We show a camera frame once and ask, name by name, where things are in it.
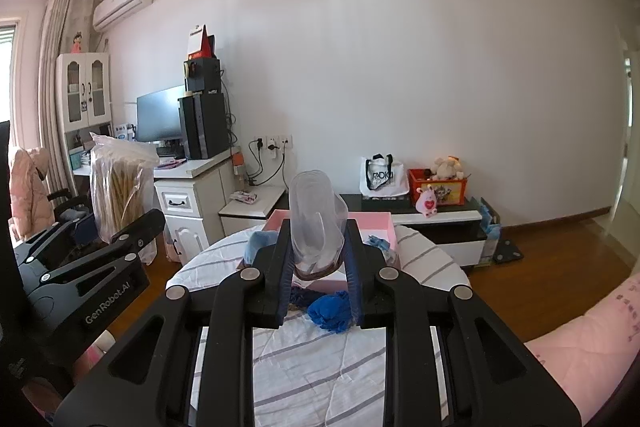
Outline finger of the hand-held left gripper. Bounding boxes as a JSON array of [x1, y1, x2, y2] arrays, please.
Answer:
[[25, 208, 167, 304], [14, 219, 86, 267]]

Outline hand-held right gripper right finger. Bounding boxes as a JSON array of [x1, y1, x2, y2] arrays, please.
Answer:
[[345, 218, 583, 427]]

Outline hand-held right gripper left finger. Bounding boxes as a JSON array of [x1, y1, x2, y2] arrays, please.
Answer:
[[52, 218, 293, 427]]

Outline blue plush doll hat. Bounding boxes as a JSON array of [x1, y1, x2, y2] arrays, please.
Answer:
[[244, 231, 281, 268]]

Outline navy scrunchie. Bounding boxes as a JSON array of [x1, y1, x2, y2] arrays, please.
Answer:
[[289, 284, 323, 310]]

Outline bright blue scrunchie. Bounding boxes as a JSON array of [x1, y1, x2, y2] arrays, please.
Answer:
[[306, 291, 353, 334]]

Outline pink cardboard box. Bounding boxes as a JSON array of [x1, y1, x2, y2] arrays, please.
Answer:
[[235, 209, 399, 297]]

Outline translucent grey soft pouch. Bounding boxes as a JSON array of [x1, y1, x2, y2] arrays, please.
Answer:
[[289, 169, 351, 282]]

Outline black office chair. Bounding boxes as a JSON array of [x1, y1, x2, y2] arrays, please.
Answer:
[[47, 189, 96, 248]]

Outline clear bag of beige sticks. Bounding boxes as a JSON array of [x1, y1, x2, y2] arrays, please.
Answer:
[[90, 132, 160, 265]]

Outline pink padded jacket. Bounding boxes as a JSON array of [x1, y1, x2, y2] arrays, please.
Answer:
[[10, 147, 53, 240]]

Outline white desk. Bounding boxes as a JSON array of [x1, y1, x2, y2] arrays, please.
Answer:
[[72, 154, 238, 265]]

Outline white side table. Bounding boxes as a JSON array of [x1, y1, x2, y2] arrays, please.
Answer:
[[218, 184, 288, 240]]

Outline white tote bag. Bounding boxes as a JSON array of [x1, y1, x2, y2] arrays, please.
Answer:
[[359, 154, 411, 198]]

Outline black white low bench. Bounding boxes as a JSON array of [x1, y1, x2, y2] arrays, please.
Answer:
[[340, 193, 488, 268]]

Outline black computer monitor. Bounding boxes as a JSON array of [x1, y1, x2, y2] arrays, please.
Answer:
[[136, 84, 186, 145]]

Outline black computer tower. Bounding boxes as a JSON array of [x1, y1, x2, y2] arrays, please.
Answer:
[[178, 93, 230, 160]]

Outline orange storage box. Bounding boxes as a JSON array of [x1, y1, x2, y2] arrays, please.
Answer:
[[406, 168, 473, 208]]

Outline blue carton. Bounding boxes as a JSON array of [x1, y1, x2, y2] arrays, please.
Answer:
[[477, 197, 502, 267]]

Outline beige plush bear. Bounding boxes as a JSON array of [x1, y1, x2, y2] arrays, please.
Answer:
[[431, 155, 463, 181]]

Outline white glass-door cabinet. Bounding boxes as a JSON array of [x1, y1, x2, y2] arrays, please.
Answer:
[[55, 52, 113, 178]]

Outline black floor plate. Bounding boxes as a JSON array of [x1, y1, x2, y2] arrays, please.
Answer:
[[492, 239, 526, 264]]

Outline black speaker box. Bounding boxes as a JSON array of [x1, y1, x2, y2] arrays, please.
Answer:
[[184, 57, 222, 95]]

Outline beige curtain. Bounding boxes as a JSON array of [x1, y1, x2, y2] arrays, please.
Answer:
[[37, 0, 103, 168]]

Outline window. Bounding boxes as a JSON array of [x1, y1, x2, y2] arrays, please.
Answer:
[[0, 24, 18, 122]]

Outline red white carton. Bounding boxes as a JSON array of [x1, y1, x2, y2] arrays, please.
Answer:
[[187, 24, 217, 60]]

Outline white air conditioner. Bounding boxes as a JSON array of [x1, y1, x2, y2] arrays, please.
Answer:
[[92, 0, 156, 32]]

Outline light pink printed quilt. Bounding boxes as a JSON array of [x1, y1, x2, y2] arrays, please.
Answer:
[[522, 272, 640, 427]]

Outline white wall sockets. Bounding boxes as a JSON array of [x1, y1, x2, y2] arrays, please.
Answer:
[[250, 134, 293, 160]]

